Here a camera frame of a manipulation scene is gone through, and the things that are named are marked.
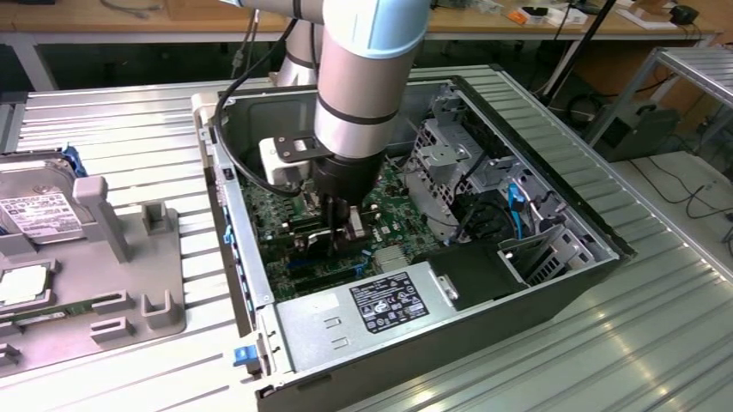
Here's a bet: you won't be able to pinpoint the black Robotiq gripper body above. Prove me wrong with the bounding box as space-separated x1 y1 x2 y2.
311 152 383 203

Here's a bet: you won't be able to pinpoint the green graphics card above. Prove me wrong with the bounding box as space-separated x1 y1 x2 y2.
282 222 367 263

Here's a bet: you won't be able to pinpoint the installed green RAM stick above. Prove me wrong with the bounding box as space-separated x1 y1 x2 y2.
284 216 325 237

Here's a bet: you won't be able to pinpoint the CPU socket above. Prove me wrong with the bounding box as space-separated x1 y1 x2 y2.
296 188 331 215

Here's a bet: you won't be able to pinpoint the green Dell motherboard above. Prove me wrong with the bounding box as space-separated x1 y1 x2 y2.
237 149 453 301

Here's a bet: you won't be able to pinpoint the silver chipset heatsink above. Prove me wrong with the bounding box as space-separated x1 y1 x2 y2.
372 247 412 270

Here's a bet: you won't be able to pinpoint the metal disk bay cage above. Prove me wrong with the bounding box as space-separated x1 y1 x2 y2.
408 118 519 245

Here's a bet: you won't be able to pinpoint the grey power supply unit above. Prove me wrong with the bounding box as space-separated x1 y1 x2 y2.
272 261 463 374

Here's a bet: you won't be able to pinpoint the blue case latch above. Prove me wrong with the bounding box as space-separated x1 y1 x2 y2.
229 344 257 367

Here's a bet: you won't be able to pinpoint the slanted metal disk bay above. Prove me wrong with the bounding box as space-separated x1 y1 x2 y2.
495 222 620 288

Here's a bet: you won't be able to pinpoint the black open PC case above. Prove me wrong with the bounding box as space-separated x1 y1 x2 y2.
190 75 638 412

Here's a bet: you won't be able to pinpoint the grey parts rack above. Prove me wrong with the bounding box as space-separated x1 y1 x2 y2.
0 175 189 381

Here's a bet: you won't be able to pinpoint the wooden desk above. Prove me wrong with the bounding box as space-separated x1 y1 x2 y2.
0 0 723 91

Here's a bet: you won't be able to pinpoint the silver hard disk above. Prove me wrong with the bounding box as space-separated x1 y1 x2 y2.
0 148 96 246

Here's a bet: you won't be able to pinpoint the loose green RAM stick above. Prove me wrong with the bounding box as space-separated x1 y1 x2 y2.
0 299 97 330

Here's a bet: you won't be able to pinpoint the black box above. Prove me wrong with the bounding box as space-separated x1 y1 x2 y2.
599 104 680 163

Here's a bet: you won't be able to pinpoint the silver CPU chip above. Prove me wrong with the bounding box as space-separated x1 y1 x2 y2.
0 264 56 309

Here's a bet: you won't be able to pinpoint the black stand pole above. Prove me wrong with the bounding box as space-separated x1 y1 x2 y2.
540 0 623 98

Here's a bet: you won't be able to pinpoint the white papers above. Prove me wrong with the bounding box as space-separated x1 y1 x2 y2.
615 3 680 31

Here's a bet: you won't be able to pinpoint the black charger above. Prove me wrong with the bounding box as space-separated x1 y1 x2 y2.
667 4 698 26

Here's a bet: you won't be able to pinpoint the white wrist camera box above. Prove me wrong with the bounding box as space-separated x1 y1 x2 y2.
256 135 333 191

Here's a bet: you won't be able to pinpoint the black camera cable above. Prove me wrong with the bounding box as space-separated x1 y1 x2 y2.
212 16 304 198

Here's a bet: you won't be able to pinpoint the blue SATA wire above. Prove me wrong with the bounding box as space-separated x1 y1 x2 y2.
504 182 527 242

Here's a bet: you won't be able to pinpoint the grey hanging cable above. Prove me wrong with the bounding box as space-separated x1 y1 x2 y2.
230 0 260 79

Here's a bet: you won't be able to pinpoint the blue disk rail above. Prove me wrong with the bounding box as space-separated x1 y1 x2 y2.
58 144 92 178

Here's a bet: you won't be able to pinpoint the aluminium frame table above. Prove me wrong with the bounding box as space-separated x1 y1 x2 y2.
583 45 733 151

